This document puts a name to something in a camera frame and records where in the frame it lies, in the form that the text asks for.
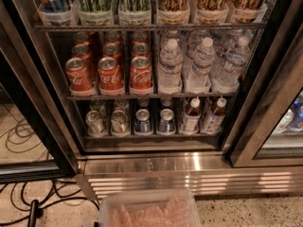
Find blue pepsi can left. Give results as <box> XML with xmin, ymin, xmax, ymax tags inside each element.
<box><xmin>134</xmin><ymin>109</ymin><xmax>152</xmax><ymax>135</ymax></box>

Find blue pepsi can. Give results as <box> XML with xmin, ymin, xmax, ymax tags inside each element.
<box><xmin>134</xmin><ymin>109</ymin><xmax>152</xmax><ymax>135</ymax></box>
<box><xmin>157</xmin><ymin>109</ymin><xmax>176</xmax><ymax>135</ymax></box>

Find blue pepsi can right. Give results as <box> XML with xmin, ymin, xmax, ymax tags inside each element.
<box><xmin>157</xmin><ymin>109</ymin><xmax>176</xmax><ymax>135</ymax></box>

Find front right coca-cola can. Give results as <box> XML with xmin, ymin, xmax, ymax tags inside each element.
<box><xmin>130</xmin><ymin>56</ymin><xmax>153</xmax><ymax>95</ymax></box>

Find silver can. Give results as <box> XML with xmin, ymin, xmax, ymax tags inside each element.
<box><xmin>111</xmin><ymin>110</ymin><xmax>130</xmax><ymax>137</ymax></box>
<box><xmin>85</xmin><ymin>111</ymin><xmax>107</xmax><ymax>137</ymax></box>

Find front middle coca-cola can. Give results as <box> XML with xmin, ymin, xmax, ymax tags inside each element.
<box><xmin>98</xmin><ymin>57</ymin><xmax>123</xmax><ymax>96</ymax></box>

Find silver can bottom left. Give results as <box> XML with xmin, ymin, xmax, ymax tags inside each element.
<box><xmin>85</xmin><ymin>111</ymin><xmax>107</xmax><ymax>137</ymax></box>

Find middle row right coca-cola can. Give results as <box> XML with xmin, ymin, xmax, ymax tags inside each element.
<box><xmin>132</xmin><ymin>43</ymin><xmax>152</xmax><ymax>58</ymax></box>

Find row coca-cola can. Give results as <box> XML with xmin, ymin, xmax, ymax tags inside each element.
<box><xmin>132</xmin><ymin>43</ymin><xmax>152</xmax><ymax>58</ymax></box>
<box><xmin>71</xmin><ymin>44</ymin><xmax>96</xmax><ymax>79</ymax></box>
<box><xmin>102</xmin><ymin>44</ymin><xmax>122</xmax><ymax>61</ymax></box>

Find middle row centre coca-cola can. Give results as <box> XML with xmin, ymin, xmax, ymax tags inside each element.
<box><xmin>102</xmin><ymin>44</ymin><xmax>122</xmax><ymax>61</ymax></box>

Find front left coca-cola can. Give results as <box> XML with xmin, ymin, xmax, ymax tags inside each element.
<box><xmin>65</xmin><ymin>58</ymin><xmax>97</xmax><ymax>96</ymax></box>

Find steel fridge base grille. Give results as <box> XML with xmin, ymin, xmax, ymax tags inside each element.
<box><xmin>75</xmin><ymin>152</ymin><xmax>303</xmax><ymax>201</ymax></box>

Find middle row left coca-cola can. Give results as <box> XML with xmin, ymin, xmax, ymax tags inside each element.
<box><xmin>71</xmin><ymin>44</ymin><xmax>96</xmax><ymax>79</ymax></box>

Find right glass fridge door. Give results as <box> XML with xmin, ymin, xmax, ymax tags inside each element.
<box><xmin>224</xmin><ymin>0</ymin><xmax>303</xmax><ymax>169</ymax></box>

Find left open fridge door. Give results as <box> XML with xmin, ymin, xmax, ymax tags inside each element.
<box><xmin>0</xmin><ymin>0</ymin><xmax>79</xmax><ymax>183</ymax></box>

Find blue red can top shelf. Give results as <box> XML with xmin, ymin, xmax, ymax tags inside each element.
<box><xmin>38</xmin><ymin>0</ymin><xmax>79</xmax><ymax>26</ymax></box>

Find blue can behind right door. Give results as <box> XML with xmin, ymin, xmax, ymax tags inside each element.
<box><xmin>288</xmin><ymin>94</ymin><xmax>303</xmax><ymax>132</ymax></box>

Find left iced tea bottle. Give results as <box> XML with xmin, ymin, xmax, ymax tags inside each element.
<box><xmin>180</xmin><ymin>97</ymin><xmax>201</xmax><ymax>135</ymax></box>

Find iced tea bottle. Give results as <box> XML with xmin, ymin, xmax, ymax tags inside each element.
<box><xmin>180</xmin><ymin>97</ymin><xmax>201</xmax><ymax>135</ymax></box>
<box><xmin>202</xmin><ymin>97</ymin><xmax>226</xmax><ymax>135</ymax></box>

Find left water bottle front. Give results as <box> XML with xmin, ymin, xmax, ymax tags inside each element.
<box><xmin>158</xmin><ymin>39</ymin><xmax>184</xmax><ymax>95</ymax></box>

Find water bottle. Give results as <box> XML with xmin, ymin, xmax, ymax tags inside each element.
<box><xmin>211</xmin><ymin>36</ymin><xmax>250</xmax><ymax>93</ymax></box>
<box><xmin>158</xmin><ymin>39</ymin><xmax>184</xmax><ymax>95</ymax></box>
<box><xmin>186</xmin><ymin>37</ymin><xmax>215</xmax><ymax>94</ymax></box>

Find middle water bottle front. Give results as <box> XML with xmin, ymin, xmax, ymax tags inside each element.
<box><xmin>186</xmin><ymin>37</ymin><xmax>215</xmax><ymax>94</ymax></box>

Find right iced tea bottle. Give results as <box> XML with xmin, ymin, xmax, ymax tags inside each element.
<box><xmin>202</xmin><ymin>97</ymin><xmax>226</xmax><ymax>135</ymax></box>

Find right water bottle front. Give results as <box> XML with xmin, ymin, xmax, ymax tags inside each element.
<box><xmin>211</xmin><ymin>36</ymin><xmax>250</xmax><ymax>93</ymax></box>

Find clear plastic bin bubble wrap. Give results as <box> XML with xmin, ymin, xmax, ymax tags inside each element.
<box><xmin>98</xmin><ymin>189</ymin><xmax>202</xmax><ymax>227</ymax></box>

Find middle wire fridge shelf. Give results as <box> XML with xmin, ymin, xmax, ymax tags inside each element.
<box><xmin>67</xmin><ymin>93</ymin><xmax>236</xmax><ymax>101</ymax></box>

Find wire fridge shelf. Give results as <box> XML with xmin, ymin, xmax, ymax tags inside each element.
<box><xmin>34</xmin><ymin>23</ymin><xmax>266</xmax><ymax>32</ymax></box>
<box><xmin>67</xmin><ymin>93</ymin><xmax>236</xmax><ymax>101</ymax></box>

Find top wire fridge shelf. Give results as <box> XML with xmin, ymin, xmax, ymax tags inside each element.
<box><xmin>34</xmin><ymin>23</ymin><xmax>266</xmax><ymax>32</ymax></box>

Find black cables on floor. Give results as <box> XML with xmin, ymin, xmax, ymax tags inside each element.
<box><xmin>0</xmin><ymin>179</ymin><xmax>100</xmax><ymax>227</ymax></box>

